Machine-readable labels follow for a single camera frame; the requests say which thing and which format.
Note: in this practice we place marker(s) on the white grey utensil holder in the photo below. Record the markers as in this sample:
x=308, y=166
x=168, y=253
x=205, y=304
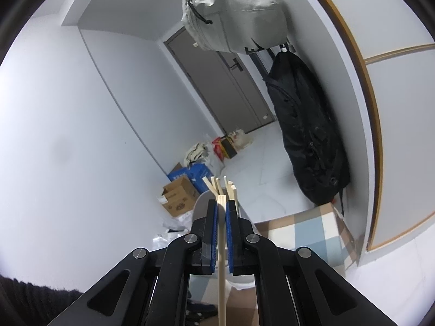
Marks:
x=199, y=210

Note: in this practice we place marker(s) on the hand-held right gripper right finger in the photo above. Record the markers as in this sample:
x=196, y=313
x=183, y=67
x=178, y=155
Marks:
x=230, y=237

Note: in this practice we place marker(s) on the red bag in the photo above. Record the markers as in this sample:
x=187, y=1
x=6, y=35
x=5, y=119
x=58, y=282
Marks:
x=218, y=147

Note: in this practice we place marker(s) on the grey door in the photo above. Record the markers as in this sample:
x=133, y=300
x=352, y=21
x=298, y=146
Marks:
x=217, y=88

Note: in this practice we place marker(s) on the white wood-trimmed panel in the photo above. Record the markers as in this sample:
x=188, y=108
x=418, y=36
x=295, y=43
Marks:
x=401, y=142

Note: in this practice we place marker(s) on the brown cardboard box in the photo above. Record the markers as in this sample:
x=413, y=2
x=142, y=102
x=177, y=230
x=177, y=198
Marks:
x=180, y=197

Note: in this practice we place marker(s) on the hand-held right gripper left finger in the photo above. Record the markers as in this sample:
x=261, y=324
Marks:
x=213, y=237

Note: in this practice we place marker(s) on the metal wall hook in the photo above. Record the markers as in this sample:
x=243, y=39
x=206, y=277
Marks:
x=287, y=48

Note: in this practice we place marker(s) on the person's dark clothing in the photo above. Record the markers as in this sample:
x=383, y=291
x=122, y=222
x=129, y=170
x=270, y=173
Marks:
x=27, y=302

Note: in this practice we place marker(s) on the checkered tablecloth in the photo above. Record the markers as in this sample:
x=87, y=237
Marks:
x=306, y=231

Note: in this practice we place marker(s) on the grey backpack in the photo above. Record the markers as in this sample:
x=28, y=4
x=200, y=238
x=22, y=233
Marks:
x=238, y=17

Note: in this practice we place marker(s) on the beige plastic bag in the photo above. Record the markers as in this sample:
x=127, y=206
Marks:
x=242, y=140

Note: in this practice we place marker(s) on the crumpled plastic sheets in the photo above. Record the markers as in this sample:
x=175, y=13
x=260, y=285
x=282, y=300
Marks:
x=173, y=231

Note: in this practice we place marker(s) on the single wooden chopstick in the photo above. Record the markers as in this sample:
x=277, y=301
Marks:
x=222, y=295

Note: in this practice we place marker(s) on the orange black box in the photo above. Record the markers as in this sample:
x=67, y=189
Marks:
x=229, y=148

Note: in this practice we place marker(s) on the black backpack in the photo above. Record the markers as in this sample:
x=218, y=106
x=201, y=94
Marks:
x=306, y=135

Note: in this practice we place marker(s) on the blue cardboard box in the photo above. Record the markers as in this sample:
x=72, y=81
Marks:
x=197, y=173

